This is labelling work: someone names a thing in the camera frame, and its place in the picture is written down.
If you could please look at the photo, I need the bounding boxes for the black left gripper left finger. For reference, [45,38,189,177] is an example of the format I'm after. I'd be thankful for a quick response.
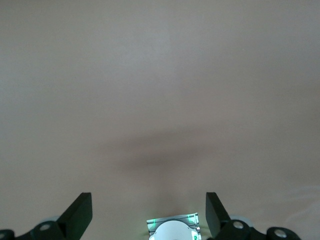
[0,191,93,240]

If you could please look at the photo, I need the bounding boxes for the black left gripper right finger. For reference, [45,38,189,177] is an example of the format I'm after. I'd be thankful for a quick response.
[205,191,301,240]

